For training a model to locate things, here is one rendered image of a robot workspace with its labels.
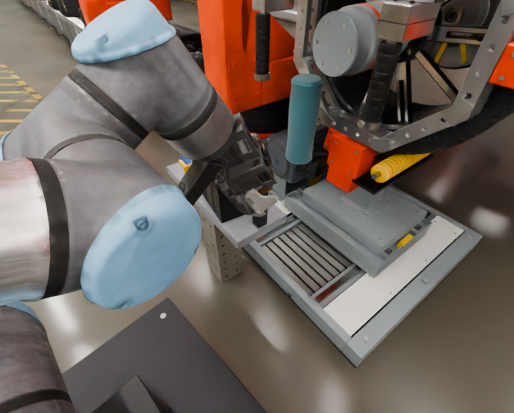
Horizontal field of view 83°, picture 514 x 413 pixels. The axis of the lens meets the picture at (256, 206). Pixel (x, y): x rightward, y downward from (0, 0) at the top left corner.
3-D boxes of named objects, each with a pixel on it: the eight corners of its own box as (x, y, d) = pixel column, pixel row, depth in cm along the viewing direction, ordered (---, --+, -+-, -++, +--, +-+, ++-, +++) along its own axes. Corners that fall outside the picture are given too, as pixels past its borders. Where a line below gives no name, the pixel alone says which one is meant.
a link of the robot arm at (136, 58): (53, 50, 29) (121, -19, 30) (143, 131, 39) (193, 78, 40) (76, 66, 24) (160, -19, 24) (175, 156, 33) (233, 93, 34)
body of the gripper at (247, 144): (279, 187, 46) (243, 138, 37) (232, 206, 49) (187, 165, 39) (270, 152, 50) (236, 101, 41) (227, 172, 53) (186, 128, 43)
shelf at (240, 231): (286, 222, 84) (287, 214, 82) (238, 250, 76) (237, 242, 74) (210, 157, 109) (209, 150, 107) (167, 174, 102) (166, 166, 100)
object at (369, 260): (425, 236, 125) (434, 220, 119) (373, 279, 109) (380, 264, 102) (335, 180, 155) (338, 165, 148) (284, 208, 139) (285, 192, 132)
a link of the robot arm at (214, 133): (157, 152, 35) (160, 102, 41) (183, 174, 39) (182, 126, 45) (220, 119, 33) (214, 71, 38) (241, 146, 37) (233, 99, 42)
